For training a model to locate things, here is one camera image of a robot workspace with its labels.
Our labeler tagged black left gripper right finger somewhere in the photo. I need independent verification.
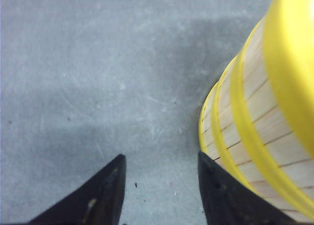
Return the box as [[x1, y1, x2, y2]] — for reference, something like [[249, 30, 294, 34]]
[[198, 152, 298, 225]]

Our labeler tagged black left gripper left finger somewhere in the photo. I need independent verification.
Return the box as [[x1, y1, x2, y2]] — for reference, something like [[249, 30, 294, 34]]
[[28, 154, 126, 225]]

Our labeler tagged near bamboo steamer basket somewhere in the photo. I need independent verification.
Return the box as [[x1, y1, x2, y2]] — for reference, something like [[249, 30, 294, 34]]
[[198, 60, 314, 223]]

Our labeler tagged bamboo steamer basket single bun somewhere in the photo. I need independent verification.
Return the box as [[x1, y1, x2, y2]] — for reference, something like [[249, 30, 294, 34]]
[[230, 0, 314, 222]]

